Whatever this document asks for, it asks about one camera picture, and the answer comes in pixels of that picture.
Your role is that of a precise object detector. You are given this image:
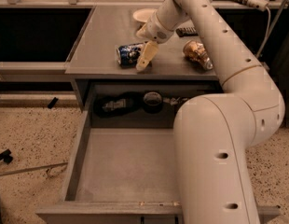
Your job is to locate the thin metal rod on floor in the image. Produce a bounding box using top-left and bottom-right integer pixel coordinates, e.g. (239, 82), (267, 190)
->
(0, 162), (68, 177)

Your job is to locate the white cable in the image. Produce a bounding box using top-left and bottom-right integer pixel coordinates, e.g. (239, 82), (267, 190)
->
(255, 7), (272, 60)

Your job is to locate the grey cabinet with top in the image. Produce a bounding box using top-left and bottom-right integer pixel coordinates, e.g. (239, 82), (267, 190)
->
(66, 5), (222, 108)

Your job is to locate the white bowl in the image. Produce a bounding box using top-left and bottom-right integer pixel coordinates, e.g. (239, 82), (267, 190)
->
(132, 8), (156, 23)

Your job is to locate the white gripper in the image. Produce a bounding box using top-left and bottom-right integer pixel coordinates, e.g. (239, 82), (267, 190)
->
(136, 10), (175, 71)

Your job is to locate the open grey top drawer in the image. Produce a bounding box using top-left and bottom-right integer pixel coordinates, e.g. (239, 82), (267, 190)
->
(35, 83), (282, 224)

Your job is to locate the black remote control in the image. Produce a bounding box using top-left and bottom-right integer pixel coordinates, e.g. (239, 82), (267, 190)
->
(175, 27), (198, 37)

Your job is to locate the crumpled white paper strip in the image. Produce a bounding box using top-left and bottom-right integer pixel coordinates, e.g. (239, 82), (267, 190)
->
(163, 97), (188, 106)

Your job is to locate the blue pepsi can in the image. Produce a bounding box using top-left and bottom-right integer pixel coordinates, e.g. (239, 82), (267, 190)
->
(117, 43), (144, 68)

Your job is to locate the black strap with buckle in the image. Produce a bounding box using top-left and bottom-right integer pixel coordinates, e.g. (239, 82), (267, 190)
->
(93, 91), (143, 119)

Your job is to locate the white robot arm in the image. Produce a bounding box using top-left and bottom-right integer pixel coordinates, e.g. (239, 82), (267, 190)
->
(136, 0), (285, 224)

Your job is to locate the small black block on floor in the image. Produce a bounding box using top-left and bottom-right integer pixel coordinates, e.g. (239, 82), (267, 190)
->
(48, 97), (59, 109)

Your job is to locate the black bracket on floor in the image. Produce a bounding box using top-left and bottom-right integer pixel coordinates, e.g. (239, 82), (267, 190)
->
(0, 149), (13, 164)

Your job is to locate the black tape roll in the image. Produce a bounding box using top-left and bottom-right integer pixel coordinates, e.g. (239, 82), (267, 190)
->
(143, 91), (163, 114)

